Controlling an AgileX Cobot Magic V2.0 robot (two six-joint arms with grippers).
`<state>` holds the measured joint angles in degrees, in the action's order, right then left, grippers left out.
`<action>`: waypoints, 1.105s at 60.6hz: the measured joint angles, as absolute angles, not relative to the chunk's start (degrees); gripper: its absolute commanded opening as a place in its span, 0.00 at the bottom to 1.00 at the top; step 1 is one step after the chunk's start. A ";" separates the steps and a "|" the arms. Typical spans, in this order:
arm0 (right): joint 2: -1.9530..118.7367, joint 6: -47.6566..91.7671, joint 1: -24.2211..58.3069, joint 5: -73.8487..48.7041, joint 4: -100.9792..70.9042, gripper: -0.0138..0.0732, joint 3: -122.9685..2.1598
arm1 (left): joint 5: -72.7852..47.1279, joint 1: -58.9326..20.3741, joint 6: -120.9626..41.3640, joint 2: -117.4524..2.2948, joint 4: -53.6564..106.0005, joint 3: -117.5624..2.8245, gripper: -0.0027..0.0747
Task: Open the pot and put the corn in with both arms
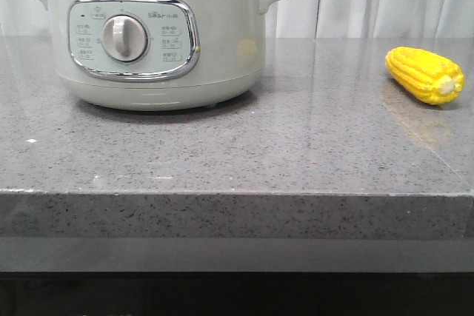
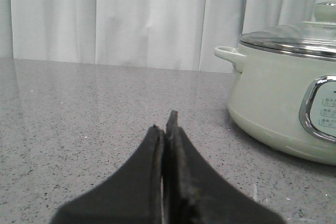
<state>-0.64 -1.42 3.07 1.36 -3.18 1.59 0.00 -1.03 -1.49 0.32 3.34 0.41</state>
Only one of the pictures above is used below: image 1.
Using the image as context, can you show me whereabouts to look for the yellow corn cob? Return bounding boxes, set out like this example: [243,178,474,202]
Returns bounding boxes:
[384,47,464,105]

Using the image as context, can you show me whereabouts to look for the beige pot control knob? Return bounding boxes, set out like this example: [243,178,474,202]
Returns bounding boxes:
[101,15,147,62]

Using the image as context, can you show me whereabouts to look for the pale green electric cooking pot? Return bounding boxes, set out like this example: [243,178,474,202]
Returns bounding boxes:
[39,0,281,111]

